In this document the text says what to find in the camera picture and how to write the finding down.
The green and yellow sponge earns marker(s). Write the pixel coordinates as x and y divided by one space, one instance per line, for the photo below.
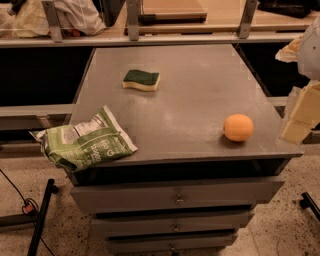
141 80

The top grey drawer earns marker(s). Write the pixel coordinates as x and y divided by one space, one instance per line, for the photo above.
176 194

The grey drawer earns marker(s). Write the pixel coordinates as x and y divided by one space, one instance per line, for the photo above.
171 243
173 223
176 194

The bottom grey drawer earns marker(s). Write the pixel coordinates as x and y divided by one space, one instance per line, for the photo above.
171 243

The orange fruit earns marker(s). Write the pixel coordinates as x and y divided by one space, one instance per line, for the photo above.
238 127

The wooden board on shelf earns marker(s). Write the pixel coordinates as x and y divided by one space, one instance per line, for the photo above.
171 11

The black object top right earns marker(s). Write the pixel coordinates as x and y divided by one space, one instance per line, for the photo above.
292 8

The green jalapeno chip bag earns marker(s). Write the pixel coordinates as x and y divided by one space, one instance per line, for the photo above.
81 146

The middle grey drawer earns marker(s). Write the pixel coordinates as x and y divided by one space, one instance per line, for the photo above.
173 223

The grey metal shelf rail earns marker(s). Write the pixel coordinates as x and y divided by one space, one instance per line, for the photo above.
221 26

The black stand leg left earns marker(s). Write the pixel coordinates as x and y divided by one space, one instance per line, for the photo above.
34 214

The grey drawer cabinet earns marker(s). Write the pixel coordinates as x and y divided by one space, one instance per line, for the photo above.
178 129

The black stand foot right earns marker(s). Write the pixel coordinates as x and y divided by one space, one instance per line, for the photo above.
308 202

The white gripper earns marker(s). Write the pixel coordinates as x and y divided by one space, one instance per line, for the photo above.
310 53

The white cloth bag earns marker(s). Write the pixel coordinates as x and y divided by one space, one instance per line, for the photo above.
35 18

